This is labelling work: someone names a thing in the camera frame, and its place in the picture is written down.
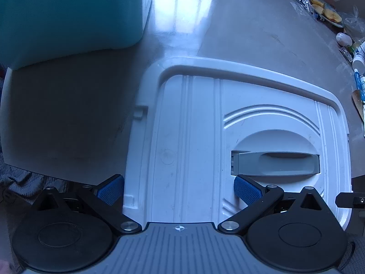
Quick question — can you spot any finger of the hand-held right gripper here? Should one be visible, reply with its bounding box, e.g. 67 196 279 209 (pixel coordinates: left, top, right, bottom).
336 192 365 209

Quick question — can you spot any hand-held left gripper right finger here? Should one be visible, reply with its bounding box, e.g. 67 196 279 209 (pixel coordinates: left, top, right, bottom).
218 175 326 234

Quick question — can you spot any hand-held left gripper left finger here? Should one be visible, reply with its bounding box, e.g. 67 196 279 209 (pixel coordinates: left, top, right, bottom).
31 174 142 234

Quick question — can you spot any white lid with grey handle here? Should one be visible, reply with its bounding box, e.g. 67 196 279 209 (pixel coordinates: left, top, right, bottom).
121 56 352 232

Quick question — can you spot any teal plastic storage box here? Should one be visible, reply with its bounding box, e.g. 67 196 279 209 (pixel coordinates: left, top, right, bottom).
0 0 153 69

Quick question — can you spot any grey desktop desk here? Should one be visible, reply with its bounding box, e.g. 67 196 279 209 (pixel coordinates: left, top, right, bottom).
0 0 365 190

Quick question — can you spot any grey covered chair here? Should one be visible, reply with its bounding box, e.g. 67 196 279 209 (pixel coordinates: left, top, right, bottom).
0 163 96 206

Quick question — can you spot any white and blue tube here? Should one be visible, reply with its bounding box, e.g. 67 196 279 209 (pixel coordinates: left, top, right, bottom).
354 71 365 102

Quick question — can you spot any white capped paint bottle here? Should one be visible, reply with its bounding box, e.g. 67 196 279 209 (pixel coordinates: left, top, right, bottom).
352 41 365 72

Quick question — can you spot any small white round bottle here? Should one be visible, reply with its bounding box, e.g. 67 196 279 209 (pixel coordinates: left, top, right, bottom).
336 33 354 47

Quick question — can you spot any clear plastic bag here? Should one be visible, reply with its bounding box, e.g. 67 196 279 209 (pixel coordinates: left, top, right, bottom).
344 6 365 43

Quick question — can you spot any plate of cut fruit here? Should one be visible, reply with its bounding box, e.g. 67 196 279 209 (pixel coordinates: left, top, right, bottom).
304 0 345 28

